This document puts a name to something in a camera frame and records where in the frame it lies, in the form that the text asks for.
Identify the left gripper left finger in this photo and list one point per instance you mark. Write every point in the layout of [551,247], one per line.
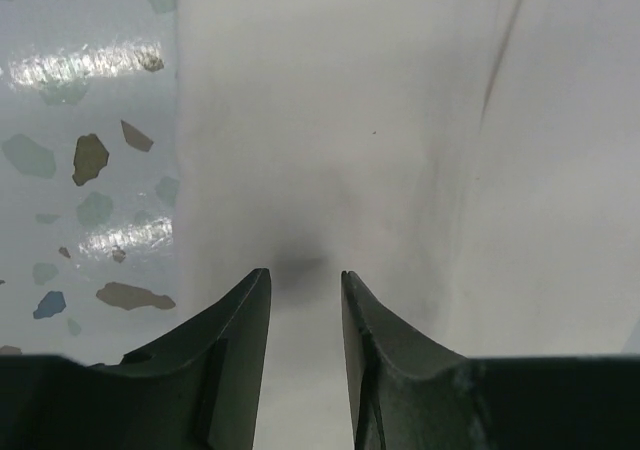
[195,387]

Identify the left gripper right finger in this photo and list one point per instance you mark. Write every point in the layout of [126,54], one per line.
[406,391]

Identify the white t shirt red print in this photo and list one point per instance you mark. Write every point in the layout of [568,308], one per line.
[476,162]

